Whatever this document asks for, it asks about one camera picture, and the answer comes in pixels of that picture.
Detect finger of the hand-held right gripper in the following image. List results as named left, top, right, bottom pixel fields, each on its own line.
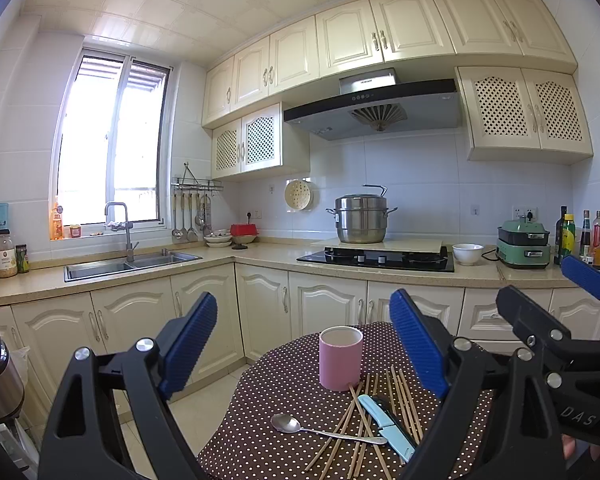
left=496, top=285, right=600, bottom=386
left=561, top=254, right=600, bottom=320

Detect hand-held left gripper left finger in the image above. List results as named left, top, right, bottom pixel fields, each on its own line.
left=37, top=291, right=218, bottom=480

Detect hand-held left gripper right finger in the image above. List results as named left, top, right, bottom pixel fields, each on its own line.
left=389, top=288, right=566, bottom=480

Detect group of wooden chopsticks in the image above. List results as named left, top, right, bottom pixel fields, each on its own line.
left=305, top=367, right=426, bottom=480

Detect black utensil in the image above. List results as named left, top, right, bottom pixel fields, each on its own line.
left=372, top=395, right=408, bottom=428

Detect pink cup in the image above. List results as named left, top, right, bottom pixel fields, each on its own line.
left=319, top=326, right=365, bottom=392

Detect light blue knife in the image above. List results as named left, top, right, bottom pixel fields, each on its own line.
left=357, top=394, right=416, bottom=462

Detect silver spoon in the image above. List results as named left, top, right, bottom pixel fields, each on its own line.
left=271, top=413, right=388, bottom=445

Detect dark sauce bottle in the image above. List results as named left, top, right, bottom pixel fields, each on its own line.
left=579, top=210, right=592, bottom=261

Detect dark green oil bottle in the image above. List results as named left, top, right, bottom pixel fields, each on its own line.
left=554, top=205, right=568, bottom=265

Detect cream lower cabinets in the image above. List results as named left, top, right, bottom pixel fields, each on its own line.
left=0, top=262, right=600, bottom=411

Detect green electric cooker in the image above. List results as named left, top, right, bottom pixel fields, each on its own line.
left=496, top=217, right=552, bottom=271

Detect white bowl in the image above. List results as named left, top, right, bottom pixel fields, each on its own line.
left=452, top=243, right=485, bottom=266

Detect beige board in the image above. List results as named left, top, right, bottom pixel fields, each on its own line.
left=310, top=237, right=448, bottom=253

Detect steel spatula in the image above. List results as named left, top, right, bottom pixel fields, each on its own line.
left=186, top=193, right=200, bottom=242

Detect steel ladle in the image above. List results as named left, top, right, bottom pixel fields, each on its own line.
left=172, top=192, right=184, bottom=240

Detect beige kitchen countertop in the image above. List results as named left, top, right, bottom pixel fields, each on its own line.
left=0, top=242, right=600, bottom=311

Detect steel double sink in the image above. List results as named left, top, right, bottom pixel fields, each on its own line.
left=63, top=248, right=203, bottom=282

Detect black glass gas hob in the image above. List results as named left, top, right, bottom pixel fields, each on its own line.
left=296, top=245, right=455, bottom=273

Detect steel kitchen faucet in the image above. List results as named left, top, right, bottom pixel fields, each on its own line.
left=104, top=201, right=140, bottom=262

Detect red container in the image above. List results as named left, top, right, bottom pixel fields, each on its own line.
left=230, top=223, right=259, bottom=244

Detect steel steamer pot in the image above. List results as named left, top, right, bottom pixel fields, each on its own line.
left=326, top=185, right=398, bottom=244

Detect white plastic bag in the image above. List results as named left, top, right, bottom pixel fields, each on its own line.
left=10, top=346, right=31, bottom=386

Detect cream lattice door cabinet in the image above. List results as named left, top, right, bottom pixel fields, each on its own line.
left=454, top=66, right=594, bottom=165
left=211, top=102, right=311, bottom=181

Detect cream round perforated plate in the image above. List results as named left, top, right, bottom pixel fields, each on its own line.
left=284, top=180, right=315, bottom=211

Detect steel electric kettle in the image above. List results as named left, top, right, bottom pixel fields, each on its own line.
left=0, top=327, right=26, bottom=426

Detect jar with white lid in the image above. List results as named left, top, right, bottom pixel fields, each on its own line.
left=0, top=229, right=18, bottom=279

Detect grey range hood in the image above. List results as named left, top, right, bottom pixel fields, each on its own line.
left=283, top=67, right=463, bottom=142

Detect steel wall utensil rack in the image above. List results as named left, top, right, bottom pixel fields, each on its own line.
left=171, top=162, right=224, bottom=196

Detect white frame window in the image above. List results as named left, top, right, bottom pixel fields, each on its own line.
left=50, top=47, right=173, bottom=241

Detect cream upper wall cabinets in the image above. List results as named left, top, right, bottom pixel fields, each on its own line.
left=201, top=0, right=579, bottom=128

